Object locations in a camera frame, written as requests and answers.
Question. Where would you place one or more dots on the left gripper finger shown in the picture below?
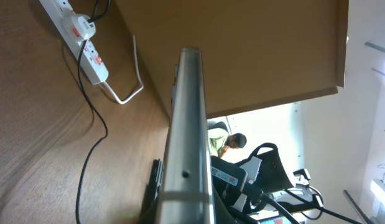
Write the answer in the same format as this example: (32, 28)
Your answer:
(150, 200)

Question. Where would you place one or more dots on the white power strip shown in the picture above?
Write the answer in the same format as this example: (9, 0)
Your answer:
(91, 62)

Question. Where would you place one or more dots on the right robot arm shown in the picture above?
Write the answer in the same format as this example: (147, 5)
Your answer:
(258, 183)

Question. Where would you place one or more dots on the black smartphone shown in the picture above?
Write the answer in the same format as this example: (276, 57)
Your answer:
(187, 192)

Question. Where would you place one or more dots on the white USB charger adapter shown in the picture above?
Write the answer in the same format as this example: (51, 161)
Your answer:
(78, 27)

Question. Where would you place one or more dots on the person in green shirt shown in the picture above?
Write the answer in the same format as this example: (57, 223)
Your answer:
(220, 139)

